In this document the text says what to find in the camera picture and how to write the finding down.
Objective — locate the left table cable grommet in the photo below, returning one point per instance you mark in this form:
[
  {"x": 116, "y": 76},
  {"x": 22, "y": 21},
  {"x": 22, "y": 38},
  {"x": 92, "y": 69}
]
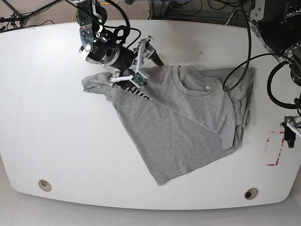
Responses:
[{"x": 44, "y": 185}]

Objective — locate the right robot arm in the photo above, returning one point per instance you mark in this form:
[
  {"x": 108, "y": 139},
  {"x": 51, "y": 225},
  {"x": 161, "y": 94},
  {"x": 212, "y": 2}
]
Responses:
[{"x": 105, "y": 45}]

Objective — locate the red tape rectangle marking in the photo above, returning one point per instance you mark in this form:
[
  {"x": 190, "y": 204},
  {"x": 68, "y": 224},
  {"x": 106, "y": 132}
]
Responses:
[{"x": 273, "y": 148}]

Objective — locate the right table cable grommet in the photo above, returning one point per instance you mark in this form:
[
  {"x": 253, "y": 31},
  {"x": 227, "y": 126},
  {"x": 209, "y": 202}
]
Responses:
[{"x": 251, "y": 193}]

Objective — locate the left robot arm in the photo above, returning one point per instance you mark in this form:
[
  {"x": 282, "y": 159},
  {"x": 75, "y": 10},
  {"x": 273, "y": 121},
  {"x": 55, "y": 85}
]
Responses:
[{"x": 277, "y": 24}]

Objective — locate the table cable grommet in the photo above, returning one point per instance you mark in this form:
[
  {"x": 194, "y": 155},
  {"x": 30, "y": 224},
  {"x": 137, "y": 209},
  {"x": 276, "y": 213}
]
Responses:
[
  {"x": 44, "y": 185},
  {"x": 251, "y": 193}
]

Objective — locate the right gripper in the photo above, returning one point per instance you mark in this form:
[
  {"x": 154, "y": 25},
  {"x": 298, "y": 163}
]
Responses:
[{"x": 131, "y": 62}]

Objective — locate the grey T-shirt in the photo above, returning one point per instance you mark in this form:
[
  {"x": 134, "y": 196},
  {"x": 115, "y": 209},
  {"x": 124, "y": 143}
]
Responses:
[{"x": 182, "y": 119}]

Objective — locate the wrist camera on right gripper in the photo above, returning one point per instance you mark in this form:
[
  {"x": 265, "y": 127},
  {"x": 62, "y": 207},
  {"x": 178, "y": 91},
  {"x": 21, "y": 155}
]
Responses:
[{"x": 139, "y": 80}]

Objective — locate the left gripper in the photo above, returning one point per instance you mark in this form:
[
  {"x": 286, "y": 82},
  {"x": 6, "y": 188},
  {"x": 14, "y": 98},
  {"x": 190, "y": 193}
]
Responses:
[{"x": 291, "y": 129}]

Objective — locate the black tripod legs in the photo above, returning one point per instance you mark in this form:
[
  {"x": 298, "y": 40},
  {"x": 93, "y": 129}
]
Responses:
[{"x": 18, "y": 21}]

